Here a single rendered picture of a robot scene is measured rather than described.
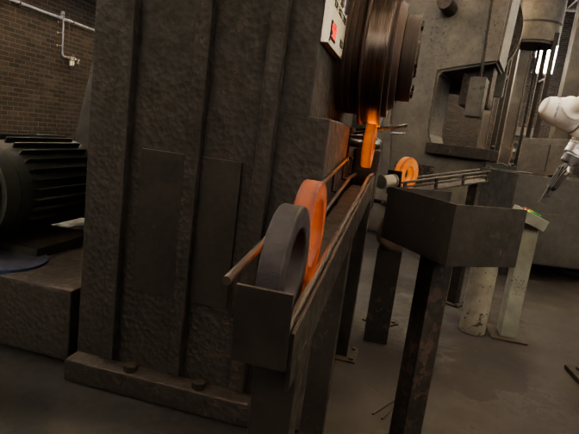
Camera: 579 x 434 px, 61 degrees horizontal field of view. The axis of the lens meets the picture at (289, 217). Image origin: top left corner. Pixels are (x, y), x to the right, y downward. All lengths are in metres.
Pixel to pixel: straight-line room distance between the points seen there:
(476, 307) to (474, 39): 2.58
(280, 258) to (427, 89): 3.90
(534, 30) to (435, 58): 6.18
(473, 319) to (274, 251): 1.93
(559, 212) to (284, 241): 3.41
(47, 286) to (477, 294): 1.79
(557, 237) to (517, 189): 0.47
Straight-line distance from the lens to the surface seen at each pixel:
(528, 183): 3.79
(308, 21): 1.32
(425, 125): 4.41
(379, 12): 1.59
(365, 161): 1.69
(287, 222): 0.63
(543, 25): 10.58
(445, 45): 4.48
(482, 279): 2.42
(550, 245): 3.95
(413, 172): 2.27
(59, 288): 1.74
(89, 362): 1.65
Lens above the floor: 0.83
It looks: 10 degrees down
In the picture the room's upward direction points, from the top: 7 degrees clockwise
